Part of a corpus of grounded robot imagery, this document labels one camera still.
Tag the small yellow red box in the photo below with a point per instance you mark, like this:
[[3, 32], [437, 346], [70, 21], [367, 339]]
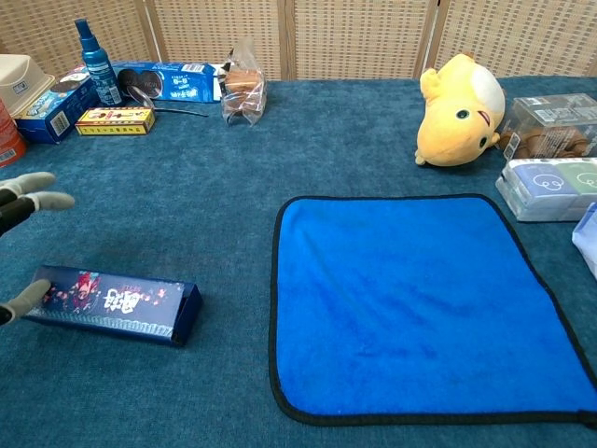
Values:
[[116, 122]]

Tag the wooden rattan folding screen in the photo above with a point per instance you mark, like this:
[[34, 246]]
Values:
[[354, 37]]

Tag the blue spray bottle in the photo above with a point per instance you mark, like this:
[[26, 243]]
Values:
[[98, 65]]

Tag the blue microfiber cloth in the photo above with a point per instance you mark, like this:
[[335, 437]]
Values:
[[396, 303]]

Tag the multicolour pocket tissue pack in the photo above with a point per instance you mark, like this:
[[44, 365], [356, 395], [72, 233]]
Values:
[[541, 186]]

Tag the white wet wipes pack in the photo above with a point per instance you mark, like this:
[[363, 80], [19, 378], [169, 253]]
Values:
[[588, 238]]

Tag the teal table cover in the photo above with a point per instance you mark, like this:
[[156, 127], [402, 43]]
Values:
[[186, 233]]

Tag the cream plastic lunch box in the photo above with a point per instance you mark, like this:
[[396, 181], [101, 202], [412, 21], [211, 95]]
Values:
[[23, 84]]

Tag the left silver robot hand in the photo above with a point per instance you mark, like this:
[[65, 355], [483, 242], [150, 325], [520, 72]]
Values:
[[46, 201]]

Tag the long blue cookie box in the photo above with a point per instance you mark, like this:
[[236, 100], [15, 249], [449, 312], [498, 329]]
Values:
[[186, 81]]

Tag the clear bag of bread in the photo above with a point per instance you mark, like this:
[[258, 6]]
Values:
[[242, 88]]

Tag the clear box of brown sweets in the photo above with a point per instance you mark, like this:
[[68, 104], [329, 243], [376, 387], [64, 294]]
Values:
[[550, 126]]

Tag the blue glasses case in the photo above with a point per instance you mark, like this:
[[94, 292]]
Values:
[[116, 303]]

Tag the metal spoon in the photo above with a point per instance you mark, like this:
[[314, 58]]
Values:
[[140, 98]]

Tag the red snack can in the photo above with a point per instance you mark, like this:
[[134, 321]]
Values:
[[9, 140]]

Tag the short blue cookie box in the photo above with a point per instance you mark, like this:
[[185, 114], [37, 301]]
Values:
[[51, 112]]

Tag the yellow plush toy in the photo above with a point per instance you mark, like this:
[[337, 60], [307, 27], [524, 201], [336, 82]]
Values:
[[452, 130]]

